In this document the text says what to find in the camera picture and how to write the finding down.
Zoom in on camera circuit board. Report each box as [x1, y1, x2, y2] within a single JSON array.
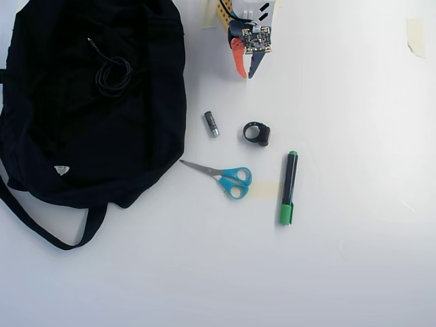
[[240, 25, 275, 56]]

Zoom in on long beige tape strip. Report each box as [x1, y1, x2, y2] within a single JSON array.
[[405, 17, 428, 59]]

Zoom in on black cylindrical battery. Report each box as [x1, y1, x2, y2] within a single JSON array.
[[203, 110, 221, 139]]

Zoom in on green capped marker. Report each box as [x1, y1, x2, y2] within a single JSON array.
[[279, 150, 300, 226]]

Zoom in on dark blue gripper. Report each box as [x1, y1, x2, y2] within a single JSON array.
[[227, 20, 268, 80]]

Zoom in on black braided cable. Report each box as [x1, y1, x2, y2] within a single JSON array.
[[87, 36, 134, 98]]

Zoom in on short beige tape strip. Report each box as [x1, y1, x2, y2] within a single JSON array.
[[249, 180, 281, 200]]

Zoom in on blue handled scissors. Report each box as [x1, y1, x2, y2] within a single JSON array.
[[179, 159, 253, 201]]

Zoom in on black fabric bag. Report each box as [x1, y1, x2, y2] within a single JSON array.
[[0, 0, 189, 252]]

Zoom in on black ring clip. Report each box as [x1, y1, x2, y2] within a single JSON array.
[[243, 121, 272, 147]]

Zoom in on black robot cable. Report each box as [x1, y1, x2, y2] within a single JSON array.
[[217, 0, 246, 23]]

